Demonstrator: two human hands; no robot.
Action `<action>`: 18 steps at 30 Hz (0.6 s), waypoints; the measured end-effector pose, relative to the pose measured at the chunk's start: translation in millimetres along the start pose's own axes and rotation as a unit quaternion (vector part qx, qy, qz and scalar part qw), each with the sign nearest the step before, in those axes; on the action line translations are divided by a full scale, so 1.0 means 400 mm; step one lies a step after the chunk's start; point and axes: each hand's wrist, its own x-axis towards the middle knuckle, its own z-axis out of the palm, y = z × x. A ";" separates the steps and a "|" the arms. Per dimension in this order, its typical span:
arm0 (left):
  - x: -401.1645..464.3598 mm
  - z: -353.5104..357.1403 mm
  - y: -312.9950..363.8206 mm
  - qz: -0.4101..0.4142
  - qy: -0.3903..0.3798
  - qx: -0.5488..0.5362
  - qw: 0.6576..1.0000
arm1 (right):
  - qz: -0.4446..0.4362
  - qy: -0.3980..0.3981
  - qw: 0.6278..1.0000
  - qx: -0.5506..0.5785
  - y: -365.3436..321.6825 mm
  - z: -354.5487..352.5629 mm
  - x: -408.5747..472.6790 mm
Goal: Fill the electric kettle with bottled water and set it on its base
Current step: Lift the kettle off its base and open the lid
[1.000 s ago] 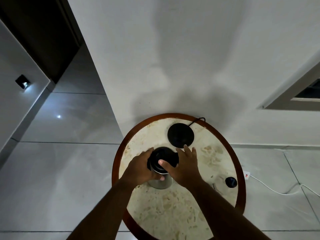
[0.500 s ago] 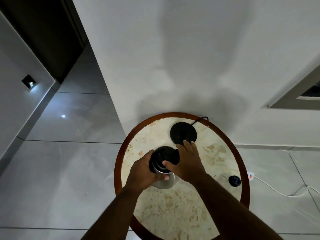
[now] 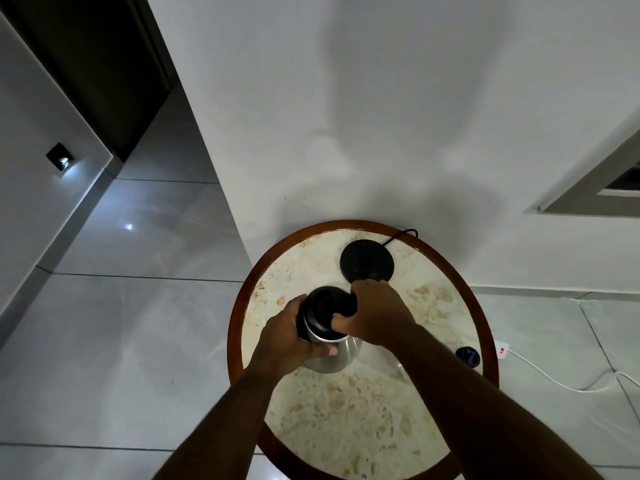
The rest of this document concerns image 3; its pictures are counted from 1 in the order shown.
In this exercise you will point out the person's right hand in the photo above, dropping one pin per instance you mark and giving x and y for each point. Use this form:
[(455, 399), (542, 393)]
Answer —
[(382, 314)]

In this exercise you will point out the person's left hand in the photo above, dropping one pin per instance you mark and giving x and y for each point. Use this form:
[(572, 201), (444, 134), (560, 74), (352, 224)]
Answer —
[(280, 339)]

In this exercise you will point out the person's right thumb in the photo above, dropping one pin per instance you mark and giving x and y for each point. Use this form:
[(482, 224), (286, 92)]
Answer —
[(342, 323)]

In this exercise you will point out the person's left thumb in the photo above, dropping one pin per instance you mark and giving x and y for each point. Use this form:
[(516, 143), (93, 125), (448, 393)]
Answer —
[(322, 350)]

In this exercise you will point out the steel kettle with black lid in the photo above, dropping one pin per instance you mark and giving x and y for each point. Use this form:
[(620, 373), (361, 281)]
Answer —
[(325, 307)]

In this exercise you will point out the person's right forearm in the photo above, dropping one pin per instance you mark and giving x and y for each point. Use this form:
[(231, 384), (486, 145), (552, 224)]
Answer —
[(480, 409)]

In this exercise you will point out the person's left forearm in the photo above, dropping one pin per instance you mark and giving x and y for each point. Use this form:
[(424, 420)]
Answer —
[(220, 424)]

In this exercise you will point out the black round kettle base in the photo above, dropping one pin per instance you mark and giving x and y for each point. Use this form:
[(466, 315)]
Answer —
[(366, 259)]

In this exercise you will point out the round wood-rimmed marble table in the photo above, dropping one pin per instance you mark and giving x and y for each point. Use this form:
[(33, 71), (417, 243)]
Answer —
[(350, 414)]

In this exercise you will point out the small black round cap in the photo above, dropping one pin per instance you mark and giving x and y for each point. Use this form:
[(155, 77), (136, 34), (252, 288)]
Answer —
[(468, 356)]

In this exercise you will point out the white power strip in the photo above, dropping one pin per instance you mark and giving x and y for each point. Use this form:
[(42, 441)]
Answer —
[(501, 349)]

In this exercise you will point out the dark wooden door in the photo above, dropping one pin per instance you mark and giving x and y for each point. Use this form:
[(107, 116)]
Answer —
[(100, 59)]

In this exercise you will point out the grey window frame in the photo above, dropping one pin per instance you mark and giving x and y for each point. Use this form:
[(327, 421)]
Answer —
[(575, 199)]

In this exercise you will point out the square recessed wall light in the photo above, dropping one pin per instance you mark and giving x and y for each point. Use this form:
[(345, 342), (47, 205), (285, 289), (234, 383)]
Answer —
[(61, 157)]

